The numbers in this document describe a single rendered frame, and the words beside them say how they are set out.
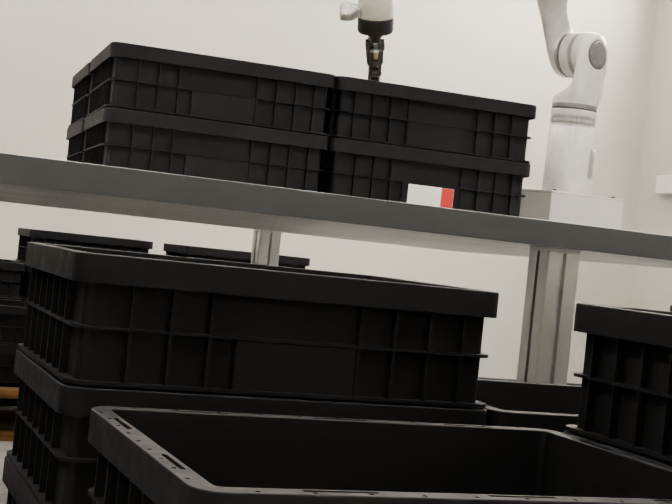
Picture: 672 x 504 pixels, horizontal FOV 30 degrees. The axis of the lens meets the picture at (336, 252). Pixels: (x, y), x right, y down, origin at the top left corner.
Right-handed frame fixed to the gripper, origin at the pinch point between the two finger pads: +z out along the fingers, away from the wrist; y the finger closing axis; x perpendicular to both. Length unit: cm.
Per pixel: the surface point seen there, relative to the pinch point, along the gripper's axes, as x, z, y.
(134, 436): 23, -38, -188
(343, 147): 7.0, -3.1, -46.7
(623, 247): -37, 2, -76
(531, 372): -23, 21, -83
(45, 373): 35, -26, -160
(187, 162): 34, -3, -55
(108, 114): 47, -12, -56
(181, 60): 35, -19, -49
